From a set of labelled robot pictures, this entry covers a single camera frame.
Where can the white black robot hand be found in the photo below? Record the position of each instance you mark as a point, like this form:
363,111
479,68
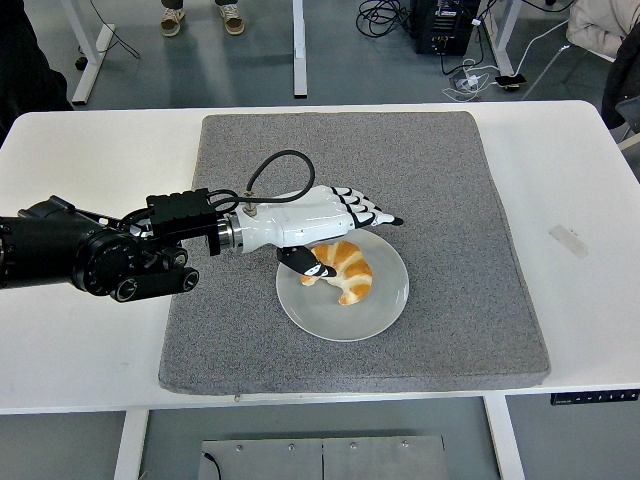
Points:
300,220

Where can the golden croissant bread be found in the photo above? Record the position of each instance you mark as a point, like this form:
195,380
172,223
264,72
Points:
355,275

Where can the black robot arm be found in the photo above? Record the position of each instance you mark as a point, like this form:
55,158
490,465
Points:
45,250

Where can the grey round plate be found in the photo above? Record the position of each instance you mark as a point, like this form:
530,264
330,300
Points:
320,315

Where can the grey metal plate with screws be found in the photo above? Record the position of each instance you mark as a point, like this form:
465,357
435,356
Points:
350,460

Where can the grey speckled mat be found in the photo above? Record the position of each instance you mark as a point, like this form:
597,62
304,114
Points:
400,150

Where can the white background table leg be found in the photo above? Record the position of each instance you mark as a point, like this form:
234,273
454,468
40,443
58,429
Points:
501,50
92,65
299,50

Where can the person's beige shoe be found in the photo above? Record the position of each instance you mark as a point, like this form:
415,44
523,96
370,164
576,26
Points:
171,22
232,20

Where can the black computer tower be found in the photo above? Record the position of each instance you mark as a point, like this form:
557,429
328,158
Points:
440,25

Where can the black phone on floor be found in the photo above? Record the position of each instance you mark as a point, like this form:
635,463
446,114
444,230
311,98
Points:
510,81

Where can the clear tape strip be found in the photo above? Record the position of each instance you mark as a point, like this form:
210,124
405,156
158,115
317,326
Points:
568,241

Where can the person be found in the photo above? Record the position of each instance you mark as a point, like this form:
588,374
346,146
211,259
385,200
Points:
25,75

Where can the black table control panel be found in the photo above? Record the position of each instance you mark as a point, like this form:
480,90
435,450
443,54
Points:
595,397

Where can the black jacket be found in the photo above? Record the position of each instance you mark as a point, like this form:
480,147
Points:
620,80

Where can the beige padded jacket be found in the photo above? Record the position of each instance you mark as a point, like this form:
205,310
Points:
600,22

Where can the grey metal chair frame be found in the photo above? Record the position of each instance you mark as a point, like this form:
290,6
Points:
547,70

